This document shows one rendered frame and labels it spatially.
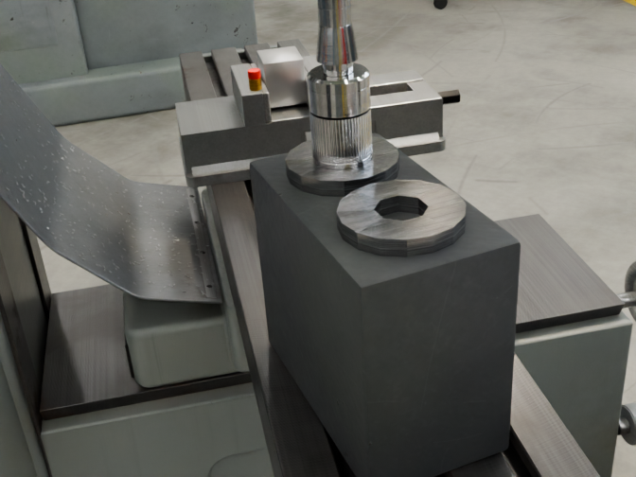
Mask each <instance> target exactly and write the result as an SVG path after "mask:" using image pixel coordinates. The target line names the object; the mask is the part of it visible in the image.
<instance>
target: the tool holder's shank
mask: <svg viewBox="0 0 636 477"><path fill-rule="evenodd" d="M317 4H318V19H319V29H318V41H317V52H316V61H317V62H319V63H321V64H322V66H323V73H325V74H326V75H329V76H344V75H347V74H350V73H351V72H352V71H353V62H354V61H356V60H357V59H358V58H359V55H358V50H357V46H356V40H355V35H354V30H353V26H352V15H351V0H317Z"/></svg>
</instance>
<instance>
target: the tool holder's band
mask: <svg viewBox="0 0 636 477"><path fill-rule="evenodd" d="M307 81H308V88H309V89H310V90H311V91H312V92H315V93H318V94H323V95H346V94H351V93H356V92H359V91H361V90H363V89H365V88H366V87H367V86H368V85H369V84H370V73H369V70H368V69H367V68H366V67H365V66H363V65H361V64H358V63H354V62H353V71H352V72H351V73H350V74H347V75H344V76H329V75H326V74H325V73H323V66H322V64H321V65H318V66H316V67H314V68H312V69H311V70H310V71H309V72H308V74H307Z"/></svg>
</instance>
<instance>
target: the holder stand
mask: <svg viewBox="0 0 636 477"><path fill-rule="evenodd" d="M372 151H373V155H372V158H371V159H370V160H369V161H368V162H366V163H365V164H363V165H360V166H358V167H354V168H325V167H322V166H320V165H318V164H317V163H315V162H314V160H313V157H312V145H311V140H309V141H306V142H303V143H301V144H300V145H298V146H296V147H295V148H293V149H292V150H290V152H288V153H284V154H280V155H276V156H272V157H267V158H263V159H259V160H255V161H252V162H250V175H251V183H252V191H253V200H254V209H255V217H256V232H257V241H258V250H259V258H260V266H261V274H262V283H263V291H264V300H265V308H266V316H267V325H268V333H269V342H270V343H271V345H272V346H273V348H274V350H275V351H276V353H277V355H278V356H279V358H280V359H281V361H282V362H283V363H284V365H285V366H286V368H287V369H288V371H289V372H290V374H291V376H292V378H293V379H294V381H295V382H296V384H297V385H298V387H299V388H300V390H301V392H302V393H303V395H304V396H305V398H306V399H307V401H308V402H309V405H310V406H311V408H312V409H313V411H314V412H315V413H316V414H317V416H318V418H319V419H320V421H321V422H322V424H323V425H324V427H325V428H326V430H327V432H328V434H329V435H330V437H331V438H332V440H333V441H334V443H335V445H336V446H337V448H338V449H339V451H340V452H341V454H342V456H343V457H344V459H345V461H346V462H347V463H348V464H349V466H350V468H351V469H352V471H353V472H354V474H355V475H356V477H434V476H437V475H439V474H442V473H445V472H447V471H450V470H453V469H456V468H460V467H462V466H464V465H467V464H470V463H472V462H475V461H478V460H480V459H483V458H486V457H488V456H490V455H493V454H496V453H498V452H501V451H505V450H506V449H508V447H509V433H510V417H511V400H512V384H513V368H514V352H515V336H516V320H517V304H518V287H519V271H520V255H521V244H520V242H519V240H518V239H516V238H515V237H513V236H512V235H511V234H509V233H508V232H507V231H505V230H504V229H503V228H502V227H501V226H500V225H498V224H497V223H496V222H495V221H493V220H492V219H490V218H489V217H488V216H486V215H485V214H484V213H482V212H481V211H480V210H478V209H477V208H476V207H474V206H473V205H472V204H471V203H469V202H468V201H466V200H465V199H464V198H462V197H461V196H460V195H459V194H458V193H456V192H454V191H453V190H452V189H450V188H449V187H448V186H447V185H445V184H444V183H442V182H441V181H440V180H438V179H437V178H436V177H434V176H433V175H432V174H431V173H430V172H429V171H427V170H426V169H425V168H423V167H422V166H421V165H419V164H418V163H417V162H415V161H414V160H413V159H411V158H410V157H409V156H407V155H406V154H405V153H403V152H402V151H401V150H399V149H398V148H397V147H395V146H394V145H393V144H391V143H390V142H389V141H387V140H386V139H385V138H383V137H382V136H381V135H379V134H378V133H372Z"/></svg>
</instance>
